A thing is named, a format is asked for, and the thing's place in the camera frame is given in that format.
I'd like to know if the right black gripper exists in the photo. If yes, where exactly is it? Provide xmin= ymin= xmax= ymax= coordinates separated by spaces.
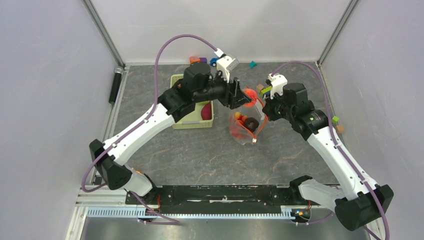
xmin=262 ymin=89 xmax=295 ymax=122

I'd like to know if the red tomato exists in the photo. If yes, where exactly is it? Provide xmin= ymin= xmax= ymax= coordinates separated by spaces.
xmin=242 ymin=88 xmax=258 ymax=108

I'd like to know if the clear zip top bag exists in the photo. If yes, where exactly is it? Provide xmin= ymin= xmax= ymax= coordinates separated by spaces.
xmin=228 ymin=87 xmax=268 ymax=145

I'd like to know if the dark brown mangosteen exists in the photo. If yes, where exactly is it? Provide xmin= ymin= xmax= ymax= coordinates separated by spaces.
xmin=243 ymin=117 xmax=259 ymax=133

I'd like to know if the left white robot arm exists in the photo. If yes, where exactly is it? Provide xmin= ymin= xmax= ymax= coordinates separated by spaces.
xmin=89 ymin=62 xmax=252 ymax=204

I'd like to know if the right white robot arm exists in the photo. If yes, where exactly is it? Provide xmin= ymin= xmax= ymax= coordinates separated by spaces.
xmin=262 ymin=83 xmax=394 ymax=231

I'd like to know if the wooden cube near bag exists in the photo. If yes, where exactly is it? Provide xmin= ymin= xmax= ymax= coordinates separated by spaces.
xmin=255 ymin=84 xmax=265 ymax=93

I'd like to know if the green blue white brick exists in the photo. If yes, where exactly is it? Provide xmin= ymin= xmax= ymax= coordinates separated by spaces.
xmin=259 ymin=86 xmax=272 ymax=99

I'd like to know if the teal block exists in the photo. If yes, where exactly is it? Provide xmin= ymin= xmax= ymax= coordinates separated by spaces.
xmin=249 ymin=61 xmax=258 ymax=69

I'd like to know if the purple sweet potato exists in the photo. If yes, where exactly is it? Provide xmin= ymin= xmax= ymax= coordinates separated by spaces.
xmin=200 ymin=102 xmax=213 ymax=121

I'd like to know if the blue toy car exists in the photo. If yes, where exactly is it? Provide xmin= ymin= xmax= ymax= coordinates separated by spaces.
xmin=209 ymin=58 xmax=218 ymax=68

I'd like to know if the green plastic basket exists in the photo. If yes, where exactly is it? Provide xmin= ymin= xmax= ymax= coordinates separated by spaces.
xmin=169 ymin=74 xmax=215 ymax=130

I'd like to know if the purple block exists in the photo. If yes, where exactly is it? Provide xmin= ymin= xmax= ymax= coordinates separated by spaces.
xmin=199 ymin=57 xmax=208 ymax=64

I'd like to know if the small green cube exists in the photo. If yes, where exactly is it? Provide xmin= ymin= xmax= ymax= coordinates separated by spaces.
xmin=331 ymin=116 xmax=340 ymax=125

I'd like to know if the wooden cube right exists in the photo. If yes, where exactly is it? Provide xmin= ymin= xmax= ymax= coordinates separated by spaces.
xmin=335 ymin=124 xmax=345 ymax=134

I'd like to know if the black microphone left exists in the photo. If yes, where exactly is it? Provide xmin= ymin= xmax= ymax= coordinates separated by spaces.
xmin=108 ymin=66 xmax=124 ymax=105

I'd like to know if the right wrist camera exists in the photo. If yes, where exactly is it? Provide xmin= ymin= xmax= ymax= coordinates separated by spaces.
xmin=268 ymin=73 xmax=288 ymax=99

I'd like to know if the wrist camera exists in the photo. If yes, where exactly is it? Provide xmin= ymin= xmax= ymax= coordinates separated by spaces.
xmin=214 ymin=48 xmax=239 ymax=83
xmin=268 ymin=73 xmax=288 ymax=99

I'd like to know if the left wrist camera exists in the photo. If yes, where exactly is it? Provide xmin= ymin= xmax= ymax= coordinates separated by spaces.
xmin=214 ymin=48 xmax=239 ymax=83

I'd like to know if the orange ring toy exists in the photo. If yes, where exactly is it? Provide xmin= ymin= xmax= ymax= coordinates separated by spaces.
xmin=189 ymin=56 xmax=201 ymax=64

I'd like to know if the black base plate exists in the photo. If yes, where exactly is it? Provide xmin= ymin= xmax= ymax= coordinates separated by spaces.
xmin=141 ymin=185 xmax=317 ymax=215

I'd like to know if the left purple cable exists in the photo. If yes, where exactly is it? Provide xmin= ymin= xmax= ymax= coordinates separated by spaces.
xmin=80 ymin=34 xmax=224 ymax=225

